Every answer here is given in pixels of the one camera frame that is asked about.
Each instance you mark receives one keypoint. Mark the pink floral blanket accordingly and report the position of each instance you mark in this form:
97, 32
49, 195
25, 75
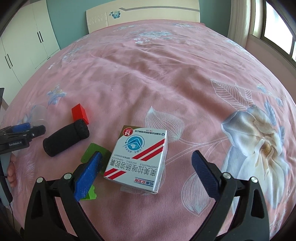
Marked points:
161, 81

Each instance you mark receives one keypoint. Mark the green plastic piece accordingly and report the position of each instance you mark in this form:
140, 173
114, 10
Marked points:
89, 150

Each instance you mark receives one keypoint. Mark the person's left hand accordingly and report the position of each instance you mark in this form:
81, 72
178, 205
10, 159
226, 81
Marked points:
11, 172

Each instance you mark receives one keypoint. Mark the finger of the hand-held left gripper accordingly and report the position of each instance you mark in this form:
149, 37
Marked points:
22, 127
38, 130

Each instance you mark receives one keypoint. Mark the cream bed headboard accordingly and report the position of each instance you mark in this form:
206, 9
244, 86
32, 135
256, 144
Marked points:
143, 11

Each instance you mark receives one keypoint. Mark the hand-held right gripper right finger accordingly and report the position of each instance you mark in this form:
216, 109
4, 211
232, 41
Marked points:
205, 176

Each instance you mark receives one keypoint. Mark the window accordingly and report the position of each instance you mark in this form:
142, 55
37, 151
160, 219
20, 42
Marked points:
277, 23

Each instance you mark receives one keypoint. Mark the white wardrobe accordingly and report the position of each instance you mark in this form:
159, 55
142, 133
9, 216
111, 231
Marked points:
27, 34

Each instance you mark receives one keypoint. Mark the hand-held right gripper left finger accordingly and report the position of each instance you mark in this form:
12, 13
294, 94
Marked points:
89, 176

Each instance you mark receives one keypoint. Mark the red block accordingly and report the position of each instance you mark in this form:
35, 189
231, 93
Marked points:
79, 113

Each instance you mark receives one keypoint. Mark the black small box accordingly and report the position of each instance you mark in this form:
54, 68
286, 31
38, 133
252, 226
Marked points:
64, 138

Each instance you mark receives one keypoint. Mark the white red-striped medicine box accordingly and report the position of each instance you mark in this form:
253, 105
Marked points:
136, 157

